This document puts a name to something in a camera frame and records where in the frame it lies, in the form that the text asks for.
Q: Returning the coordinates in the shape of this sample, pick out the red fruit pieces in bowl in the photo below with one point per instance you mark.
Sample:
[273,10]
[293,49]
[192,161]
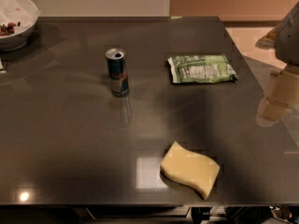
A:
[9,29]

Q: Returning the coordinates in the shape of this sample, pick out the redbull can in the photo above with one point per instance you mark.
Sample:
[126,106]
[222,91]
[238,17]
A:
[117,71]

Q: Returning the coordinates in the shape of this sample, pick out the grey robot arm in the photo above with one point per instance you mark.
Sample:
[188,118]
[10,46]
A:
[286,42]

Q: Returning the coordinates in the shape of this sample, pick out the white bowl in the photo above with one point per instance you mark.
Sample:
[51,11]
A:
[23,11]

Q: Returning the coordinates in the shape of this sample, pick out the green jalapeno chip bag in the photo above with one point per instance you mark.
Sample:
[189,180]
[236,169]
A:
[203,69]

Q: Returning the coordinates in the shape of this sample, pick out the yellow sponge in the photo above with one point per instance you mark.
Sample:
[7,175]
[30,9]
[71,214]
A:
[191,169]

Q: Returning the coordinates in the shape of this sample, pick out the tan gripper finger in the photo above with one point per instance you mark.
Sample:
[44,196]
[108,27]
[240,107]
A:
[281,94]

